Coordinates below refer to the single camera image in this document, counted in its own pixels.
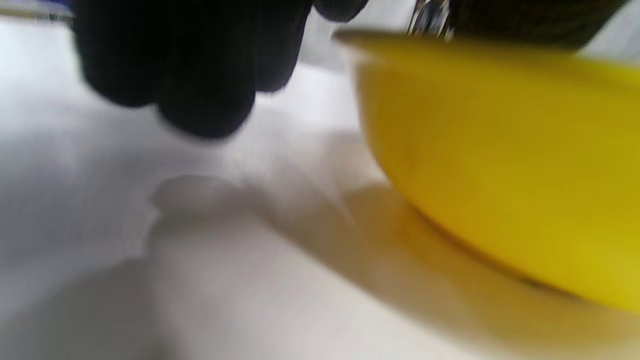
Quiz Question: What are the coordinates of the person's left hand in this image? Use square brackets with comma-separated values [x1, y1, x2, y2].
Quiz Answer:
[70, 0, 371, 140]

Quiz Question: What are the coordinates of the person's right hand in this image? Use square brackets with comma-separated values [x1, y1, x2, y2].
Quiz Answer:
[447, 0, 631, 51]

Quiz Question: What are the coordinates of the yellow bowl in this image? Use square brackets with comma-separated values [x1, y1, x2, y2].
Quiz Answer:
[332, 29, 640, 315]

